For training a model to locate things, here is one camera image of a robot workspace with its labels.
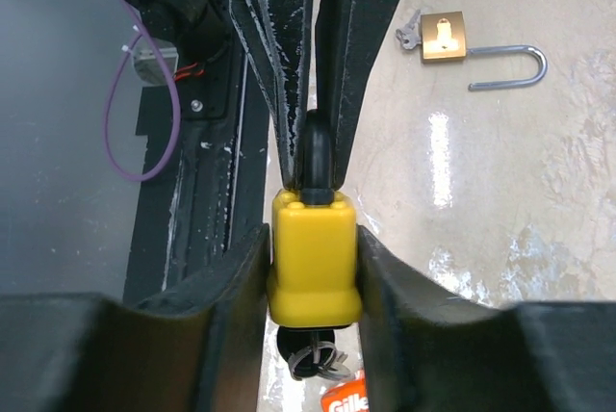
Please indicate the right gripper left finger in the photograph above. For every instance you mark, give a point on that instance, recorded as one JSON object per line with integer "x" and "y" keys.
{"x": 196, "y": 346}

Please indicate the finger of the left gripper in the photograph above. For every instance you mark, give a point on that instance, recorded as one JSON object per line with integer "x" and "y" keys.
{"x": 276, "y": 36}
{"x": 348, "y": 37}

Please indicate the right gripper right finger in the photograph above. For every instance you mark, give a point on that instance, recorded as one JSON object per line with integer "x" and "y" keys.
{"x": 428, "y": 349}

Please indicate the brass padlock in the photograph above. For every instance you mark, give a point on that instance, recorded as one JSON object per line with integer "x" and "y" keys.
{"x": 443, "y": 39}

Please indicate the black key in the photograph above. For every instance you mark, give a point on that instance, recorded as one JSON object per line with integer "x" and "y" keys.
{"x": 312, "y": 353}

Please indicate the yellow padlock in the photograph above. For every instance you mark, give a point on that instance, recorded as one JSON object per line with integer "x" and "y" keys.
{"x": 312, "y": 280}

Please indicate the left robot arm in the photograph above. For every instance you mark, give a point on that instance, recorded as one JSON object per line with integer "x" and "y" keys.
{"x": 311, "y": 58}

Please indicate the orange razor box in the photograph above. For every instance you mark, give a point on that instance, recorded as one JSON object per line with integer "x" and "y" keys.
{"x": 349, "y": 396}

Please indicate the black base frame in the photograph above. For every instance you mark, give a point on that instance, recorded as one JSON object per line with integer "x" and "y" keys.
{"x": 211, "y": 192}

